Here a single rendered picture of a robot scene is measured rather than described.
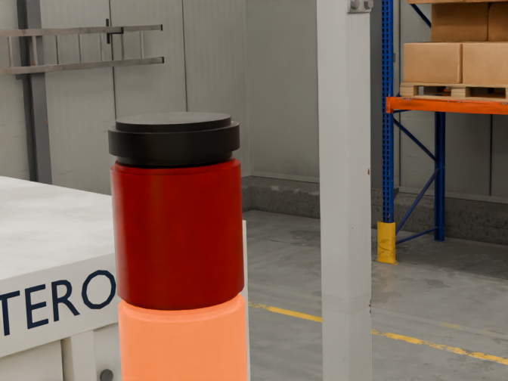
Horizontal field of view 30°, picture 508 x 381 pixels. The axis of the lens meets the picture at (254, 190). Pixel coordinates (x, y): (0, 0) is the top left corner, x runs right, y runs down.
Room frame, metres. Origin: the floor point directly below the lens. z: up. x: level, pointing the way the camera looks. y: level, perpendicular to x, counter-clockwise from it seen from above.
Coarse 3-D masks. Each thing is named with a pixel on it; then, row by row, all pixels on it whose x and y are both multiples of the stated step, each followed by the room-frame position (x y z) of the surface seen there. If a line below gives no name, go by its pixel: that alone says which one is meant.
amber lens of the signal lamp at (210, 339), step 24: (120, 312) 0.35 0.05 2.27; (144, 312) 0.34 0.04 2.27; (168, 312) 0.34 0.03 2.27; (192, 312) 0.34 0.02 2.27; (216, 312) 0.34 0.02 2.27; (240, 312) 0.35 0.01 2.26; (120, 336) 0.35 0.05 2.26; (144, 336) 0.34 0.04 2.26; (168, 336) 0.33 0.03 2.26; (192, 336) 0.34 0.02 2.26; (216, 336) 0.34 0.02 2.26; (240, 336) 0.35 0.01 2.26; (144, 360) 0.34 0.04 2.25; (168, 360) 0.33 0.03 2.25; (192, 360) 0.34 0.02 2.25; (216, 360) 0.34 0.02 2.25; (240, 360) 0.35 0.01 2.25
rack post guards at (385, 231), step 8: (384, 224) 8.91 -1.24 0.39; (392, 224) 8.89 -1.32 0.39; (384, 232) 8.91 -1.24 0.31; (392, 232) 8.89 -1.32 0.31; (384, 240) 8.91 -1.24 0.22; (392, 240) 8.89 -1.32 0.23; (384, 248) 8.91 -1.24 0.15; (392, 248) 8.89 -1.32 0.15; (384, 256) 8.91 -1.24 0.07; (392, 256) 8.89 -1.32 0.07; (392, 264) 8.86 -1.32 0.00
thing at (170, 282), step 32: (224, 160) 0.35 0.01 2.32; (128, 192) 0.34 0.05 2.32; (160, 192) 0.33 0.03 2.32; (192, 192) 0.34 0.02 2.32; (224, 192) 0.34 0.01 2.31; (128, 224) 0.34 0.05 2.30; (160, 224) 0.33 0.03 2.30; (192, 224) 0.34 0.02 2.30; (224, 224) 0.34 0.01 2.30; (128, 256) 0.34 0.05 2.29; (160, 256) 0.34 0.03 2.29; (192, 256) 0.34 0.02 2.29; (224, 256) 0.34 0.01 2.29; (128, 288) 0.34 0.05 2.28; (160, 288) 0.34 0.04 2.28; (192, 288) 0.34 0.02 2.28; (224, 288) 0.34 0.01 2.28
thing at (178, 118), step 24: (120, 120) 0.35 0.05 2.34; (144, 120) 0.35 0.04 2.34; (168, 120) 0.35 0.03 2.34; (192, 120) 0.35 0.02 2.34; (216, 120) 0.35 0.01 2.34; (120, 144) 0.34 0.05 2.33; (144, 144) 0.34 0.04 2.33; (168, 144) 0.33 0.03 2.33; (192, 144) 0.34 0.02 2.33; (216, 144) 0.34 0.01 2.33
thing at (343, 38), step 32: (320, 0) 2.94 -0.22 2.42; (320, 32) 2.94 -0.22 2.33; (352, 32) 2.89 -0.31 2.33; (320, 64) 2.94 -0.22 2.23; (352, 64) 2.89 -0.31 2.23; (320, 96) 2.95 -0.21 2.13; (352, 96) 2.89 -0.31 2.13; (320, 128) 2.95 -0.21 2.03; (352, 128) 2.89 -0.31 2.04; (320, 160) 2.95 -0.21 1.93; (352, 160) 2.89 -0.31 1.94; (320, 192) 2.95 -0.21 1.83; (352, 192) 2.89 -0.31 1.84; (352, 224) 2.88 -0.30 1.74; (352, 256) 2.88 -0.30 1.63; (352, 288) 2.88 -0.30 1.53; (352, 320) 2.88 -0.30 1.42; (352, 352) 2.88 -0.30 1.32
